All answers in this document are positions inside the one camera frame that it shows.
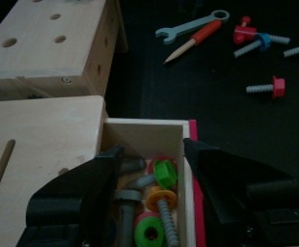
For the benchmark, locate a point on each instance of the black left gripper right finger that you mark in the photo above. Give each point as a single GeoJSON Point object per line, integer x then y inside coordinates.
{"type": "Point", "coordinates": [238, 180]}

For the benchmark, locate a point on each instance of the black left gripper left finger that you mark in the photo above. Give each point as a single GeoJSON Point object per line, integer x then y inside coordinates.
{"type": "Point", "coordinates": [76, 193]}

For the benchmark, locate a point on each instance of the orange toy nut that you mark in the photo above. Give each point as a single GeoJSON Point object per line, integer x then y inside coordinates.
{"type": "Point", "coordinates": [154, 196]}

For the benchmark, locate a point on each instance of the green toy nut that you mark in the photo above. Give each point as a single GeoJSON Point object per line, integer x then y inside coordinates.
{"type": "Point", "coordinates": [145, 230]}

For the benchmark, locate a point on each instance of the blue toy nut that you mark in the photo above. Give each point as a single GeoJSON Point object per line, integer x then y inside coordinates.
{"type": "Point", "coordinates": [265, 41]}

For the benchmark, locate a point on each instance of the green-headed grey toy bolt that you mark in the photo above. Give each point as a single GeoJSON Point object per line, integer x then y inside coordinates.
{"type": "Point", "coordinates": [165, 173]}

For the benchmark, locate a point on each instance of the wooden panel with slot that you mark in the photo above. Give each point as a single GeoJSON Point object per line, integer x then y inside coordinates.
{"type": "Point", "coordinates": [45, 141]}

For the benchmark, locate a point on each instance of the grey toy screw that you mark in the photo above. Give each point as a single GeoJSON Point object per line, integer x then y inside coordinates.
{"type": "Point", "coordinates": [169, 225]}

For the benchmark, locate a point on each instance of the wooden tool box red side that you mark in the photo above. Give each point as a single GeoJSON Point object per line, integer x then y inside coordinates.
{"type": "Point", "coordinates": [157, 135]}

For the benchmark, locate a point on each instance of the grey threaded toy bolt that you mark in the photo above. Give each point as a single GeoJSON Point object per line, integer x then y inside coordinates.
{"type": "Point", "coordinates": [246, 49]}

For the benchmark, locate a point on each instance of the wooden toy workbench with holes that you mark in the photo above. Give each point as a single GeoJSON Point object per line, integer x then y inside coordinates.
{"type": "Point", "coordinates": [41, 51]}

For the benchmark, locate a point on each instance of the grey-blue toy wrench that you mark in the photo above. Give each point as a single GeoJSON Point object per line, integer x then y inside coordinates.
{"type": "Point", "coordinates": [186, 27]}

